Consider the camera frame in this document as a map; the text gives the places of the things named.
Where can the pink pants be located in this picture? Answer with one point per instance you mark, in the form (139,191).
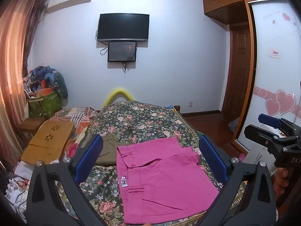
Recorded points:
(164,174)

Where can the white wall socket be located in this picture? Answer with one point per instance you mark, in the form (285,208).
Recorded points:
(190,104)

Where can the olive green folded pants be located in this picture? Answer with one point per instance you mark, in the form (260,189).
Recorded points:
(108,150)

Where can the white and red sticker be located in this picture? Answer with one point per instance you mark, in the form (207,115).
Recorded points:
(274,53)

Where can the wooden lap table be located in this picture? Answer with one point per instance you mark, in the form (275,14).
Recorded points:
(47,141)

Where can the grey cloth bundle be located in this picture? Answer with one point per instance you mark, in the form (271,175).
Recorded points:
(234,125)

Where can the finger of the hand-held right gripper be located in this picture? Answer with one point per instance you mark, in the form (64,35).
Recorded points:
(258,134)
(268,120)

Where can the black wall television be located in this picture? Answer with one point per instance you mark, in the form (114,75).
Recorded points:
(123,27)

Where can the small pink object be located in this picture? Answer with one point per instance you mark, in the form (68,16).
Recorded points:
(242,156)

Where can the pile of clothes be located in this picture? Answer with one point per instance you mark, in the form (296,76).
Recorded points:
(47,77)

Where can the small black monitor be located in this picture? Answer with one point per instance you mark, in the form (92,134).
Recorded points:
(122,51)

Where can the wooden stool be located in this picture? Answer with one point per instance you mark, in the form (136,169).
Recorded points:
(31,123)

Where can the orange curtain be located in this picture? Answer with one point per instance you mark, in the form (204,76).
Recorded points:
(16,75)

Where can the person's right hand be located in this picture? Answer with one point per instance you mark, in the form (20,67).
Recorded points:
(284,186)

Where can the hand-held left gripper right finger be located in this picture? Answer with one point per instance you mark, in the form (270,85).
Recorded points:
(211,156)

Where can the yellow foam tube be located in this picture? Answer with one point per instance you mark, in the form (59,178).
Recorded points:
(118,91)

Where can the brown wooden door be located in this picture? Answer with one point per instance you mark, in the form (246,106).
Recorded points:
(239,75)

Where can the floral bedspread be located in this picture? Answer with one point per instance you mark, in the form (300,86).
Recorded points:
(145,122)

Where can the green fabric bag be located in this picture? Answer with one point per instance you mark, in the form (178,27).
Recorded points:
(44,104)

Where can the wooden bed post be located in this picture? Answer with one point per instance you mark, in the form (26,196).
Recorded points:
(177,108)

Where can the striped orange blanket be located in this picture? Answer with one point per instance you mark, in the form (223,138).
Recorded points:
(80,122)

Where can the white heart-print wardrobe door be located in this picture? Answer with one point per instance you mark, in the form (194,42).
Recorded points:
(272,80)

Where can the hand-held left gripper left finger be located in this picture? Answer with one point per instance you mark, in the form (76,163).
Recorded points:
(90,154)

